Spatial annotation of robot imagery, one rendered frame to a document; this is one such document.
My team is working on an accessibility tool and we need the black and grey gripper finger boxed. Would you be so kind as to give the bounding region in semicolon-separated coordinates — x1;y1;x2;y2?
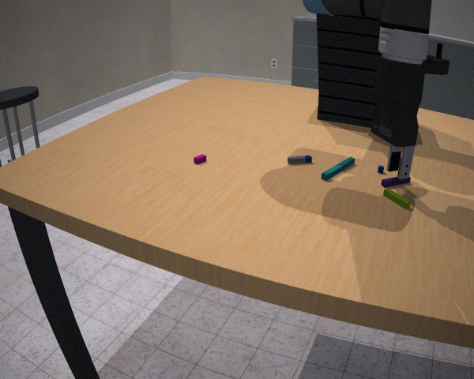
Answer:
386;144;401;172
397;142;418;179

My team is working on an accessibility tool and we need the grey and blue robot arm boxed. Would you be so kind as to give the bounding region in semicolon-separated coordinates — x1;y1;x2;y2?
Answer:
303;0;432;34

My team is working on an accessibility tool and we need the turquoise rod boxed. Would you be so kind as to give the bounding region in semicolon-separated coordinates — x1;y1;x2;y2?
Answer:
321;157;355;181

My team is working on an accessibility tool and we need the lime green rod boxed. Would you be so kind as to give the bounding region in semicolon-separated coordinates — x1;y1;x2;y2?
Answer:
383;189;411;209

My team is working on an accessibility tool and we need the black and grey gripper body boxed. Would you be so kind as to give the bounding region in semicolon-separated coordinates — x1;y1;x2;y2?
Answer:
371;27;450;147

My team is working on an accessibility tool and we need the purple rod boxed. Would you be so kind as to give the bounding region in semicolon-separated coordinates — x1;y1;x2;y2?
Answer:
382;177;411;188

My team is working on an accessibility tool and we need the small magenta block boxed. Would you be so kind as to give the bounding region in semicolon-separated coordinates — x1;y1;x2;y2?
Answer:
194;154;206;164

